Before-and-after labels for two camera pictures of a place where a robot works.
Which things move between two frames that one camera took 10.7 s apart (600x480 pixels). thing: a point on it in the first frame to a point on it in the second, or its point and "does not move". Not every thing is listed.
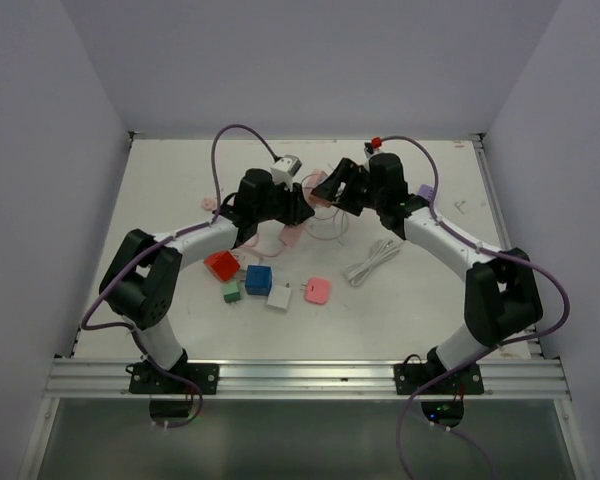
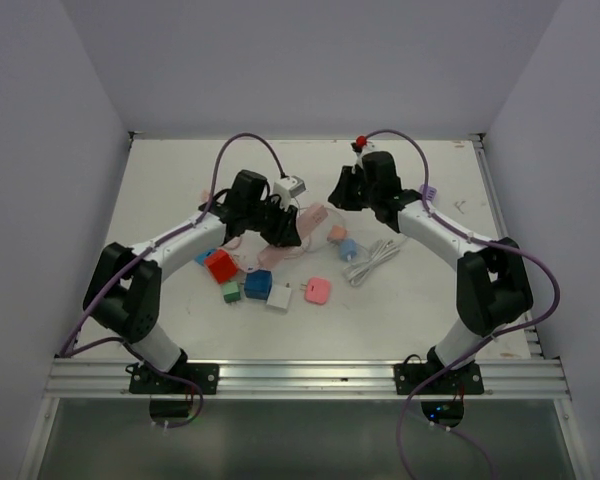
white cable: x=383 y=250 does not move
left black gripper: x=298 y=209 to x=285 y=231
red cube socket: x=223 y=265 does not move
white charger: x=279 y=296 does not move
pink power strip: x=292 y=234 to x=273 y=255
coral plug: x=317 y=290 does not move
